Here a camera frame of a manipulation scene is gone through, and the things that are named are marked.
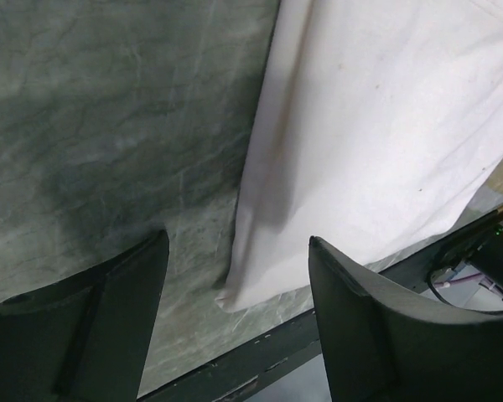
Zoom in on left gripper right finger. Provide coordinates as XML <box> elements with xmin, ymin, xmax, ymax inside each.
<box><xmin>309</xmin><ymin>237</ymin><xmax>503</xmax><ymax>401</ymax></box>

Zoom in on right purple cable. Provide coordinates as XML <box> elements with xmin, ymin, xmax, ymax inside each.
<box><xmin>439</xmin><ymin>274</ymin><xmax>483</xmax><ymax>290</ymax></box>

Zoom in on white t shirt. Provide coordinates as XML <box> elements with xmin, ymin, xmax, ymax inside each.
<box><xmin>216</xmin><ymin>1</ymin><xmax>503</xmax><ymax>312</ymax></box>

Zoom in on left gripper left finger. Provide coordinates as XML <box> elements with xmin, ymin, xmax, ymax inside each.
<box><xmin>0</xmin><ymin>230</ymin><xmax>169</xmax><ymax>401</ymax></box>

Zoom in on black base bar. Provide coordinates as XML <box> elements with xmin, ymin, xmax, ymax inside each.
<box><xmin>143</xmin><ymin>205</ymin><xmax>503</xmax><ymax>401</ymax></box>

